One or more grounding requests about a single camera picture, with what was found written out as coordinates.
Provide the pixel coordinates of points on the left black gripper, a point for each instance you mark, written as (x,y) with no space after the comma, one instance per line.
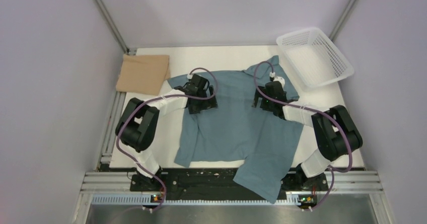
(207,103)

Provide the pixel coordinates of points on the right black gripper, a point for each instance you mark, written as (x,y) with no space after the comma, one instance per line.
(264,104)

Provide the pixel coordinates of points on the blue-grey t-shirt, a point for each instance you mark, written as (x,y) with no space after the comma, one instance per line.
(235,131)

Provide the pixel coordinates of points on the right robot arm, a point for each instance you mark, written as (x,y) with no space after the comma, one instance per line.
(335,132)

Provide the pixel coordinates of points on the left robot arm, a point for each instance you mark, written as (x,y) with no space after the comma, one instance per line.
(136,129)

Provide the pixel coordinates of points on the white plastic mesh basket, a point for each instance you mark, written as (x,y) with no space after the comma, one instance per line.
(315,58)

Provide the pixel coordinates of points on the folded tan t-shirt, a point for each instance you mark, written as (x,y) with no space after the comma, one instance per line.
(143,74)

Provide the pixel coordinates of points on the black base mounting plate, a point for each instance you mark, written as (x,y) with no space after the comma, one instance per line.
(218,184)

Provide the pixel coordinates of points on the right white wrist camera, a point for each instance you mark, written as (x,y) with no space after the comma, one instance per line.
(278,79)

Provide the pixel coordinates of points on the left rear aluminium post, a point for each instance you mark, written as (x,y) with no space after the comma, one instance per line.
(111,25)

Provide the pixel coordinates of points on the aluminium post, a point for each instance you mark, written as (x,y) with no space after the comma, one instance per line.
(111,25)
(342,19)

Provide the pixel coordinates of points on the right rear aluminium post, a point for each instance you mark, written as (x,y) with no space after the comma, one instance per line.
(342,19)

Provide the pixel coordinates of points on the left side aluminium rail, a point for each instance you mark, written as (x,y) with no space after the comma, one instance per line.
(108,136)

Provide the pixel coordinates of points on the white cable duct strip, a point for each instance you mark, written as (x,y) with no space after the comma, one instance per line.
(149,200)

